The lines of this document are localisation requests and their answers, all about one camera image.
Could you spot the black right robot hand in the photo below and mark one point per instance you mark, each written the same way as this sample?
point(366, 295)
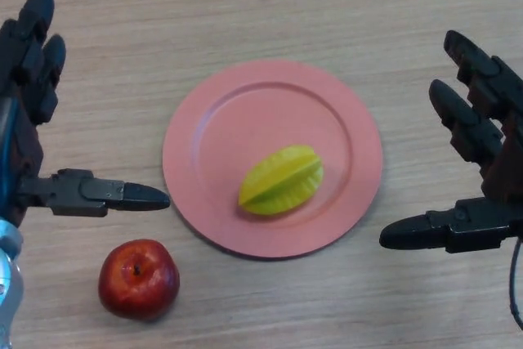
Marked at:
point(502, 161)

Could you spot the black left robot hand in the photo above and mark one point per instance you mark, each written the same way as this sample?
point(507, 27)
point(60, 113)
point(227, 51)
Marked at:
point(16, 148)

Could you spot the yellow starfruit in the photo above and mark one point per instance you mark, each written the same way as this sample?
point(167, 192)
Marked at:
point(282, 181)

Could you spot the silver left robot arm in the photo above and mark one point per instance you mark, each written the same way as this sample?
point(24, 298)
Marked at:
point(10, 283)

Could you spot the pink round plate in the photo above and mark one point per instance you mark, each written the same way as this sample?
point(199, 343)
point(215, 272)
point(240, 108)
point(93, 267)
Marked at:
point(229, 140)

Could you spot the red apple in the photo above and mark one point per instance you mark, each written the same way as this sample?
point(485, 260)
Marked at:
point(137, 281)

